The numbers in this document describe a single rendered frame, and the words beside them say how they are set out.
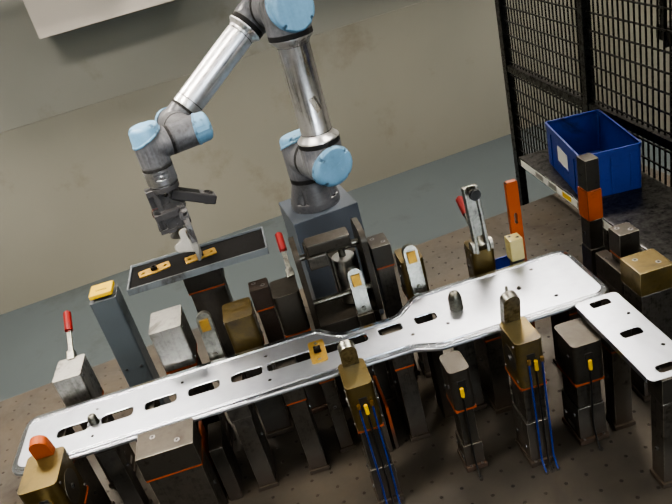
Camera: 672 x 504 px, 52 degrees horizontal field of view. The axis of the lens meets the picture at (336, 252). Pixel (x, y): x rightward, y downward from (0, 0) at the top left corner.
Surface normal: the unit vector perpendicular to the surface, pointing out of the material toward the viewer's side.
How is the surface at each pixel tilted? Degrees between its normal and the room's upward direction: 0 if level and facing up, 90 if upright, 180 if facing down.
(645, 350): 0
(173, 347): 90
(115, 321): 90
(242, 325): 90
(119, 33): 90
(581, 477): 0
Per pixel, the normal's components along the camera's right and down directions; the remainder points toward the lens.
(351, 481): -0.23, -0.85
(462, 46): 0.30, 0.39
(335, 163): 0.51, 0.43
